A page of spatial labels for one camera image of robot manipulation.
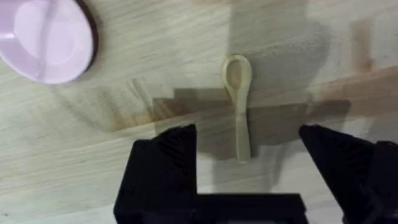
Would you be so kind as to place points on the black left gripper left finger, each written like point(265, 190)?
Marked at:
point(161, 174)

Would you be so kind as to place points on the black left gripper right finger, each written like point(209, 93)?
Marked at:
point(351, 174)

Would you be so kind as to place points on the pink plate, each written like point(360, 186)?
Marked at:
point(43, 40)

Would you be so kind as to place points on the pale wooden spoon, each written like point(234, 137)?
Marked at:
point(238, 93)

